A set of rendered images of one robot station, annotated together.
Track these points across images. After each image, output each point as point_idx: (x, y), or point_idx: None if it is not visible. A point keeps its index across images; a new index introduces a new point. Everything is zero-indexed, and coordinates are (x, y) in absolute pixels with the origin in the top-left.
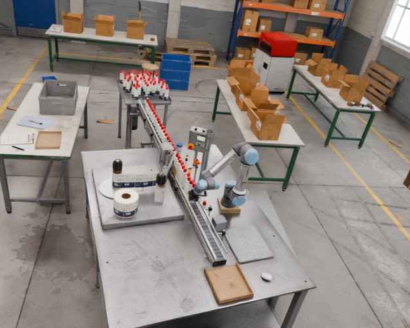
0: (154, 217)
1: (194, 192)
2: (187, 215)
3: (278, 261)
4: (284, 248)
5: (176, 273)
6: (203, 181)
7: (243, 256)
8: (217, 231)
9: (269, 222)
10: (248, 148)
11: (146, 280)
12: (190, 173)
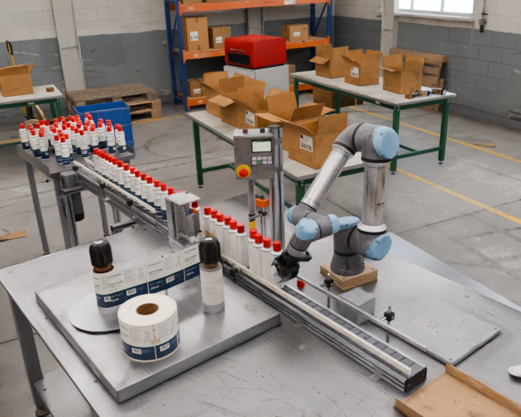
0: (222, 337)
1: (291, 254)
2: (283, 313)
3: (516, 337)
4: (504, 311)
5: None
6: (308, 220)
7: (448, 349)
8: (360, 323)
9: (440, 276)
10: (374, 127)
11: None
12: (255, 229)
